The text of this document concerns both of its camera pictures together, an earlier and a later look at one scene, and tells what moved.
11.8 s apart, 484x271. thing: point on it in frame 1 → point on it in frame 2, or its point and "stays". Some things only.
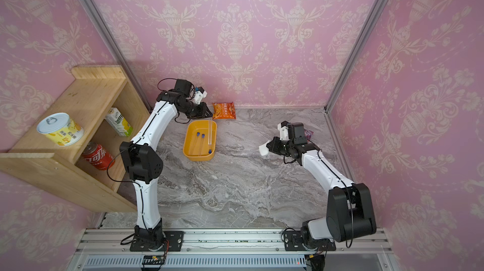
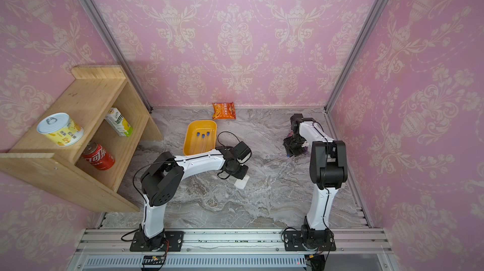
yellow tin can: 61,129 stays
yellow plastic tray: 200,140 stays
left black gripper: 203,111 → 242,174
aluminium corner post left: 109,33 stays
